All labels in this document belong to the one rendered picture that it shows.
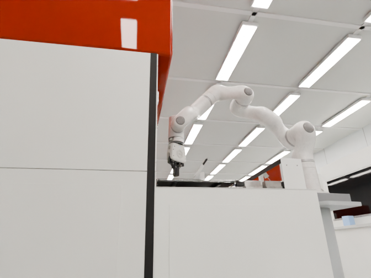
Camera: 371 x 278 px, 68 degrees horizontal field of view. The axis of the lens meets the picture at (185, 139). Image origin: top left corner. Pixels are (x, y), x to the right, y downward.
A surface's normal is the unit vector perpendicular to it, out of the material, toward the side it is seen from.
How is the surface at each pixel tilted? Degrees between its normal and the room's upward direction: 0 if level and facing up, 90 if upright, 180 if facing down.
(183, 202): 90
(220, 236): 90
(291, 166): 90
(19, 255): 90
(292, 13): 180
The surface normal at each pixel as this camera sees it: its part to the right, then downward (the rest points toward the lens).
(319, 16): 0.02, 0.93
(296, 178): 0.18, -0.37
